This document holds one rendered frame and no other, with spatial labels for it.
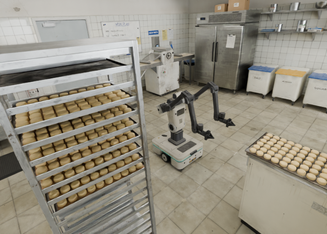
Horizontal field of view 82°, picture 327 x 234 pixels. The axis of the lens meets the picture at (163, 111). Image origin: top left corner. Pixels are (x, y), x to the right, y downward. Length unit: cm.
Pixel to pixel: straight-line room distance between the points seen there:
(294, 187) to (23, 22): 471
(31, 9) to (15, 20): 36
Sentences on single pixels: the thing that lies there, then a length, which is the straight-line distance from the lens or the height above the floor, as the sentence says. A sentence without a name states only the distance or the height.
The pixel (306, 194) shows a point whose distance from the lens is 174.
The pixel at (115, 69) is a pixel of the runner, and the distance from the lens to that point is 102.
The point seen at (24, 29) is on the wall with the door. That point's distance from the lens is 467.
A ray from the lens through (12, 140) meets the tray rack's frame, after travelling 101.
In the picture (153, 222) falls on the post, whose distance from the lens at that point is 179.
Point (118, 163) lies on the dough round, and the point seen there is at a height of 106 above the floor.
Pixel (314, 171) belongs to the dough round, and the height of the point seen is 92.
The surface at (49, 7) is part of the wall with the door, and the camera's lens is 480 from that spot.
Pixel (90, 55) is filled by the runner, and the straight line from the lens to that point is 98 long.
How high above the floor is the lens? 190
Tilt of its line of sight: 25 degrees down
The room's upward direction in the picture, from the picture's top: 3 degrees counter-clockwise
